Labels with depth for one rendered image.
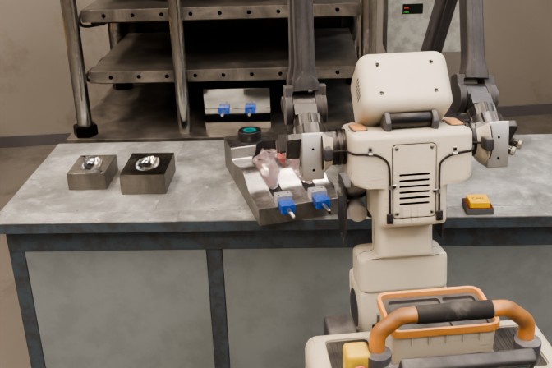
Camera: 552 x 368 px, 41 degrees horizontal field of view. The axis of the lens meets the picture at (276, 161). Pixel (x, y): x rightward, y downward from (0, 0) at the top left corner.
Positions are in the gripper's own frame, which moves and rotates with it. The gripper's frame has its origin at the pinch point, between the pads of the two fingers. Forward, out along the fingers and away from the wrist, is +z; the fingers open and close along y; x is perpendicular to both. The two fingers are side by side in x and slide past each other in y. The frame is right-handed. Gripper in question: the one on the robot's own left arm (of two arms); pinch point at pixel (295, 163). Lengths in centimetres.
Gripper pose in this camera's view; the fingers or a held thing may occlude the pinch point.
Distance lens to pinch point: 213.5
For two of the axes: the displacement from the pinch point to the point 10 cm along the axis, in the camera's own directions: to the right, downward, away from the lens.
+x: 1.0, 7.3, -6.7
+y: -9.9, 0.7, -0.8
